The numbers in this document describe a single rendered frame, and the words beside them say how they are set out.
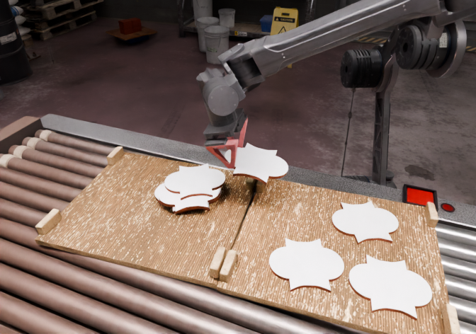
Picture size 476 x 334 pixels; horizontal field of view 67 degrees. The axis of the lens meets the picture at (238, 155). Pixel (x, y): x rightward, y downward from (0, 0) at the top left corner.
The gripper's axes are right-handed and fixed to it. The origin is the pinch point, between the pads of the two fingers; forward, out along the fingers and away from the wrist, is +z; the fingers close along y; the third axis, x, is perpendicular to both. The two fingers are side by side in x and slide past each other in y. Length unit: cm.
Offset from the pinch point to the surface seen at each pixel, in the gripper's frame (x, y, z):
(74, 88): -244, -225, 48
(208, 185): -7.5, 2.6, 6.1
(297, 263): 13.6, 17.6, 14.9
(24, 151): -68, -7, -3
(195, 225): -9.0, 11.8, 9.9
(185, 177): -13.5, 1.1, 4.6
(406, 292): 32.8, 19.5, 19.8
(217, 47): -121, -326, 61
